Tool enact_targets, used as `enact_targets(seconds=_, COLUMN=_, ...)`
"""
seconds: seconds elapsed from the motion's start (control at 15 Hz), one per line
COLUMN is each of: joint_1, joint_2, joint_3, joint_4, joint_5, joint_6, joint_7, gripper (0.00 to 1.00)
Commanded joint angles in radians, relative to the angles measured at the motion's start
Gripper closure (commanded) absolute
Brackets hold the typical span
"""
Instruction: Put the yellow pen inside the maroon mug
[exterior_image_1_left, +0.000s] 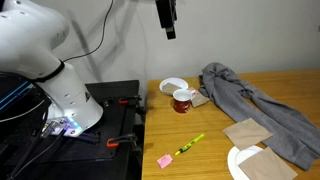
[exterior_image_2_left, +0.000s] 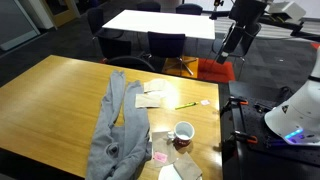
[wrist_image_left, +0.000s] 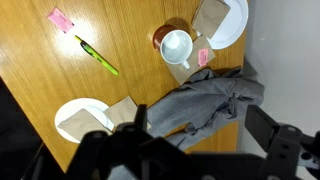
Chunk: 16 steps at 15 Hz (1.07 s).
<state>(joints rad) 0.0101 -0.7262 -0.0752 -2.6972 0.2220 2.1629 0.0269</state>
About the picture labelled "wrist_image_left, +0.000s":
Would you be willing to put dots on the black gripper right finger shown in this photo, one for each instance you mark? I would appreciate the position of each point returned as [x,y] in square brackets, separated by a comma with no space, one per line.
[287,147]

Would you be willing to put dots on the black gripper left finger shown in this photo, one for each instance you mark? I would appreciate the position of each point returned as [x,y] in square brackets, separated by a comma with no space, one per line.
[145,158]

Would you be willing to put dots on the yellow green pen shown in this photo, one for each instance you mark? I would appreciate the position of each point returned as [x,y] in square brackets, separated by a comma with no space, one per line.
[92,52]

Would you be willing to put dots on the maroon mug white inside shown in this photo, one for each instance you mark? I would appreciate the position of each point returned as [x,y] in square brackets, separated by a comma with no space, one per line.
[174,45]

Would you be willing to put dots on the white plate near mug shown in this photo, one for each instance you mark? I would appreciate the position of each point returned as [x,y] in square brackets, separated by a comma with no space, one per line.
[232,26]

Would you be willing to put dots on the brown napkin beside near plate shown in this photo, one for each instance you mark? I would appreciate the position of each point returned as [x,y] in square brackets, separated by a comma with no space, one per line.
[122,112]

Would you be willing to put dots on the brown napkin on near plate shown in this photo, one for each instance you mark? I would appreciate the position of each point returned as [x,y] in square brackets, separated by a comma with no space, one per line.
[84,121]

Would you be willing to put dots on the brown napkin on plate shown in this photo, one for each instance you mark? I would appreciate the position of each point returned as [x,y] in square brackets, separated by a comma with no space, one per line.
[209,16]
[84,121]

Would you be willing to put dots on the white plate near edge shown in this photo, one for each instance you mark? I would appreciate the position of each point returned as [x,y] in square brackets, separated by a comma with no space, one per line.
[71,107]

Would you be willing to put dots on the grey sweatshirt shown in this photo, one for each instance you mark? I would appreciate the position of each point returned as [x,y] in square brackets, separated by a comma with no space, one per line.
[208,102]

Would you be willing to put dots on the small pink packet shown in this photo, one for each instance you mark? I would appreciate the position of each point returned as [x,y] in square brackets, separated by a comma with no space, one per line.
[202,57]

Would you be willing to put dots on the pink sticky note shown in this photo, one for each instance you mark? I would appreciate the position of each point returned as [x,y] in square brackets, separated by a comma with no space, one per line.
[60,20]

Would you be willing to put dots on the brown napkin on far plate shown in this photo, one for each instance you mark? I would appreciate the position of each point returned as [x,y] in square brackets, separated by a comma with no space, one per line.
[209,16]

